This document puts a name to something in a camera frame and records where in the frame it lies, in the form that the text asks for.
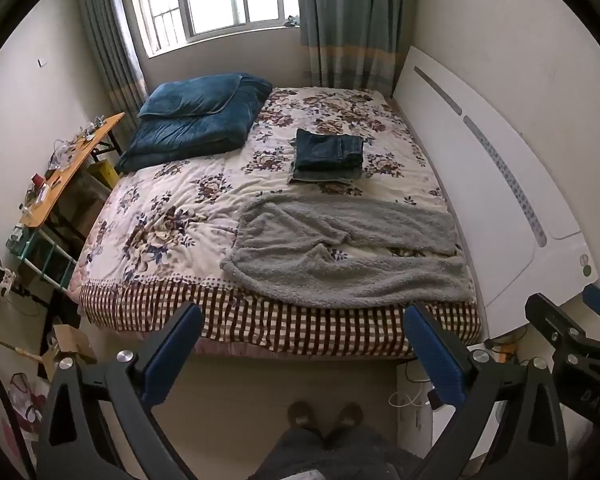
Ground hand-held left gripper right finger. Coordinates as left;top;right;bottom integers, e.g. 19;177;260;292
404;302;568;480

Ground wooden folding table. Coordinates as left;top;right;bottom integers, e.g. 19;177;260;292
19;112;126;246

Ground blue pillow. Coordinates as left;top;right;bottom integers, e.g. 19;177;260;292
137;74;243;120

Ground brown checked bed sheet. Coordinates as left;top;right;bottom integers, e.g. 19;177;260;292
79;282;482;357

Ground grey-blue curtain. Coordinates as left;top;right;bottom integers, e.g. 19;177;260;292
75;0;148;136
297;0;406;98

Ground dark blue folded jeans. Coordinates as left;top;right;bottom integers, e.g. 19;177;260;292
294;129;364;172

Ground clear plastic bag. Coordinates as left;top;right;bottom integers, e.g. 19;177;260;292
49;137;81;171

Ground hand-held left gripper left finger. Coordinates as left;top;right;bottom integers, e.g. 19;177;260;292
37;302;203;480

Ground cardboard box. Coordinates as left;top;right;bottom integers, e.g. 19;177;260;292
52;324;98;366

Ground pink plastic bag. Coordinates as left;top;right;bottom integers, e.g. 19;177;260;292
7;372;51;428

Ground window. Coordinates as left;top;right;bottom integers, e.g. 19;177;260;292
125;0;301;57

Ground grey fluffy pants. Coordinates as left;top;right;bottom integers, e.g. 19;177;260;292
220;195;473;308

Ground white cable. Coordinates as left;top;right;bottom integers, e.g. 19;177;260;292
389;390;431;409

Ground green and white rack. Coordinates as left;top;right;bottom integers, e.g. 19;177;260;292
5;225;78;306

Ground floral bed blanket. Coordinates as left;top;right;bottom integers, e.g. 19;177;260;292
77;87;481;311

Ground blue folded duvet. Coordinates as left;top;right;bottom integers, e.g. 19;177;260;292
116;74;273;173

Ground person's legs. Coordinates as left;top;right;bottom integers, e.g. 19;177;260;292
247;427;431;480

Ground wooden stick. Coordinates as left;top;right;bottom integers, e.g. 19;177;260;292
0;327;56;366

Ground white headboard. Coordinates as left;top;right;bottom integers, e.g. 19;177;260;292
392;46;599;331

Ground brown slipper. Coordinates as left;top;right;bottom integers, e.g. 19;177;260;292
287;401;322;441
329;402;363;443

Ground yellow box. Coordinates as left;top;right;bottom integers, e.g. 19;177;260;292
91;160;118;191

